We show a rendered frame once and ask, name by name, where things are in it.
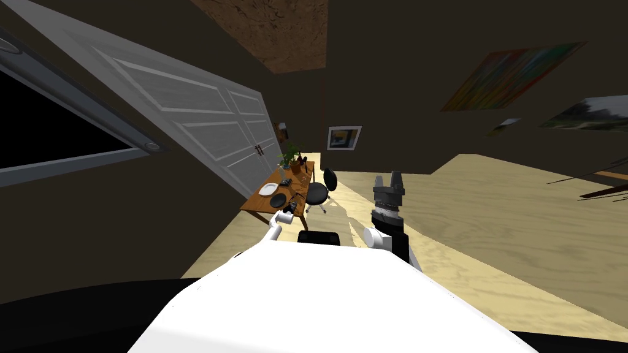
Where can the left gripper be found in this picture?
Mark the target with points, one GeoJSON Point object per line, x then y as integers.
{"type": "Point", "coordinates": [290, 208]}

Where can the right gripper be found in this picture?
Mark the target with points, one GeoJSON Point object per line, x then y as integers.
{"type": "Point", "coordinates": [388, 197]}

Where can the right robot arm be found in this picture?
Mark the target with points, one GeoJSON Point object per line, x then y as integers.
{"type": "Point", "coordinates": [392, 234]}

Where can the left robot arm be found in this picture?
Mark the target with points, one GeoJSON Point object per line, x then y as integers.
{"type": "Point", "coordinates": [274, 232]}

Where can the wooden desk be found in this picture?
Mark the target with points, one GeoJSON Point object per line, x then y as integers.
{"type": "Point", "coordinates": [293, 187]}

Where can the black office chair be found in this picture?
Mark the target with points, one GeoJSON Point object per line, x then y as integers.
{"type": "Point", "coordinates": [318, 192]}

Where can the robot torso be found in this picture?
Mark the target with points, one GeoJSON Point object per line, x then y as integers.
{"type": "Point", "coordinates": [314, 299]}

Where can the white panelled double door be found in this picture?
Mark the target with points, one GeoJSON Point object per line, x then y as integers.
{"type": "Point", "coordinates": [196, 117]}

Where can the brown cork board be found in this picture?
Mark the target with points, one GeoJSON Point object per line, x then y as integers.
{"type": "Point", "coordinates": [274, 32]}

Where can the grey framed window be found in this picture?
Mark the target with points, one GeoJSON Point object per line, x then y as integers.
{"type": "Point", "coordinates": [44, 127]}

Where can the white framed wall picture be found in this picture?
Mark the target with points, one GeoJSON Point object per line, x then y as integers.
{"type": "Point", "coordinates": [344, 138]}

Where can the colourful striped wall painting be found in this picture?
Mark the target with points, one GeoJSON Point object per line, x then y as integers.
{"type": "Point", "coordinates": [510, 78]}

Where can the grey landscape wall picture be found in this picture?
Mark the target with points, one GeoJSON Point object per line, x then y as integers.
{"type": "Point", "coordinates": [588, 115]}

